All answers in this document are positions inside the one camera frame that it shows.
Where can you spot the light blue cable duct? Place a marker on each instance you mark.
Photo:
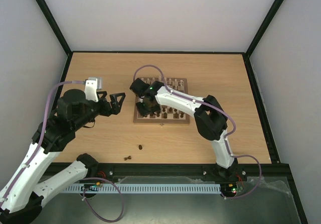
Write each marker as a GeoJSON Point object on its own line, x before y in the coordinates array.
{"type": "Point", "coordinates": [146, 189]}

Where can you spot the wooden chess board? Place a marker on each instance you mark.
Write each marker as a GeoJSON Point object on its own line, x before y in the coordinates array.
{"type": "Point", "coordinates": [167, 101]}

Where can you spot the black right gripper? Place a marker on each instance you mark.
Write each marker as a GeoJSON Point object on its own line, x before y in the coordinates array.
{"type": "Point", "coordinates": [144, 106]}

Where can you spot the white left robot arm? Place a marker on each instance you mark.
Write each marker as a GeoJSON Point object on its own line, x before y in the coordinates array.
{"type": "Point", "coordinates": [24, 197]}

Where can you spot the black frame post left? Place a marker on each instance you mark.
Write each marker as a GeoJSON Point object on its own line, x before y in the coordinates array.
{"type": "Point", "coordinates": [54, 26]}

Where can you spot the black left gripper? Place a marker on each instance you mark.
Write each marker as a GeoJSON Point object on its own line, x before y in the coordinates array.
{"type": "Point", "coordinates": [116, 108]}

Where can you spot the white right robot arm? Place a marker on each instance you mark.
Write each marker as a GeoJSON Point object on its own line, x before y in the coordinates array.
{"type": "Point", "coordinates": [211, 120]}

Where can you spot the black frame post right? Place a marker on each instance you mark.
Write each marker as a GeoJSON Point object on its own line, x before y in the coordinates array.
{"type": "Point", "coordinates": [263, 27]}

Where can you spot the black frame post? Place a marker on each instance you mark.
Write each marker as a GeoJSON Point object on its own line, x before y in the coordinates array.
{"type": "Point", "coordinates": [263, 27]}
{"type": "Point", "coordinates": [54, 26]}

